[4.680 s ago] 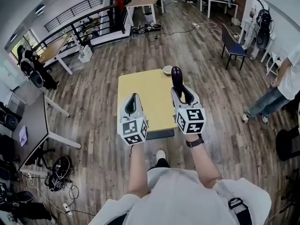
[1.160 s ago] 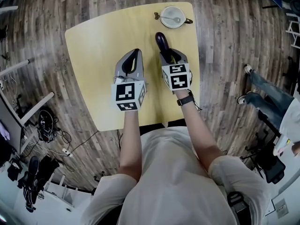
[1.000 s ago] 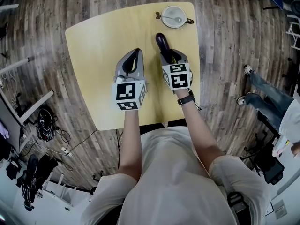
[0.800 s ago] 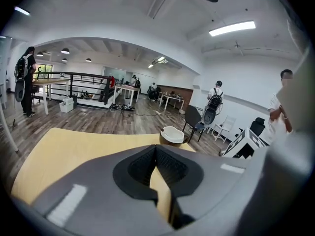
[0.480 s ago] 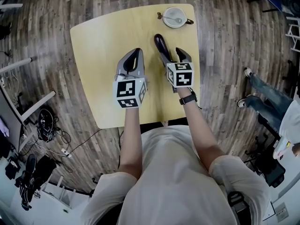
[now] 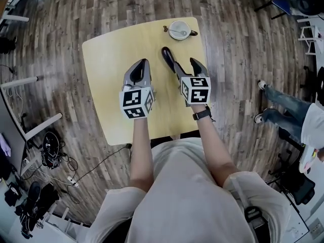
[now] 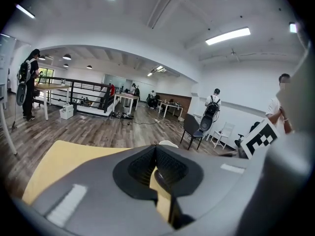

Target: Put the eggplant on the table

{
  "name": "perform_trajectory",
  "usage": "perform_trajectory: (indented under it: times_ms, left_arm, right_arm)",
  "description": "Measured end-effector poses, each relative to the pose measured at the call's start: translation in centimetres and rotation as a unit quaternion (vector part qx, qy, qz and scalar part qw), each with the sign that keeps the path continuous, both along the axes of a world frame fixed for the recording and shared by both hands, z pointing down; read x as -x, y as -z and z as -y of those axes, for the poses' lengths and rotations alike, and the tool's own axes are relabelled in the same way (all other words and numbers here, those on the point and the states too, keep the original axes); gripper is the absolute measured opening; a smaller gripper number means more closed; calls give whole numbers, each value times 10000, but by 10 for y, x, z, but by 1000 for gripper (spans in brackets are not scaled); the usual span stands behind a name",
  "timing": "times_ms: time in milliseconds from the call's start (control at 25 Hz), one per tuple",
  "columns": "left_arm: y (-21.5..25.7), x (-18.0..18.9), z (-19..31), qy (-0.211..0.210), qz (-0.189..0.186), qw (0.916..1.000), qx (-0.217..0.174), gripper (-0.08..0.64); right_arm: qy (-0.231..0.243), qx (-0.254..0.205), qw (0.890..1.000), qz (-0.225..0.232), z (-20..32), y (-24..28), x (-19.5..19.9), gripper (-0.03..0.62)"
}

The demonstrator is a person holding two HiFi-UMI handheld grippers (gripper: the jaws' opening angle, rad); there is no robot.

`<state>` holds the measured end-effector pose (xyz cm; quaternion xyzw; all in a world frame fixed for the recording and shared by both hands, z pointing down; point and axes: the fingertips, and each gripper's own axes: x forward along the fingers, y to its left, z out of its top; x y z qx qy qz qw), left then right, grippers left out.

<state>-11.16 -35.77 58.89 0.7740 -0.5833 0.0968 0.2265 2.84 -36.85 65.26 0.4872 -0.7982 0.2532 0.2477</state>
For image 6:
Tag large black backpack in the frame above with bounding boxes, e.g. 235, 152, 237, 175
14, 180, 61, 239

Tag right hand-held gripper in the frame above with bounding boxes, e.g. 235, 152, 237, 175
173, 57, 212, 107

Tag black wristwatch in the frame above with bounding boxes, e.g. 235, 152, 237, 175
192, 109, 213, 122

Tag person's left forearm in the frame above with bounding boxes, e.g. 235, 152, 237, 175
129, 116, 155, 194

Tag wooden table top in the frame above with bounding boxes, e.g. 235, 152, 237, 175
81, 16, 211, 147

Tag white power strip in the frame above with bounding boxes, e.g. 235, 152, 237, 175
66, 176, 80, 189

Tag person's torso in beige shirt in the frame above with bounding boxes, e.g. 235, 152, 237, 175
85, 137, 292, 243

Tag white cup with spoon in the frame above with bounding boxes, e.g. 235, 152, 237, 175
168, 20, 199, 41

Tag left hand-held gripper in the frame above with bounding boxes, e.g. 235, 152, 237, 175
118, 58, 156, 120

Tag round black bag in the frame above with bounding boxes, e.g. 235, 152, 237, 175
294, 0, 324, 17

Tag black strap buckle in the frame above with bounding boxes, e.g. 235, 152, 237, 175
244, 205, 269, 235

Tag dark purple eggplant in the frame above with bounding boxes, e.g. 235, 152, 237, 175
161, 46, 178, 74

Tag black floor cable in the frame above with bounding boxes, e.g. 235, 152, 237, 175
74, 143, 133, 186

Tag person's right forearm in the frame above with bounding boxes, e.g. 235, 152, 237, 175
189, 104, 240, 188

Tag black office chair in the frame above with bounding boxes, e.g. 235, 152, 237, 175
267, 128, 316, 206

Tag grey desk with white legs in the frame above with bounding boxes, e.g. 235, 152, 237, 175
0, 76, 63, 178

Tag black bag with cables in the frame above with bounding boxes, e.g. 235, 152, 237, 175
40, 131, 65, 169

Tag white metal frame stool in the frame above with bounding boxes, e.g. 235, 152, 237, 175
297, 17, 324, 57

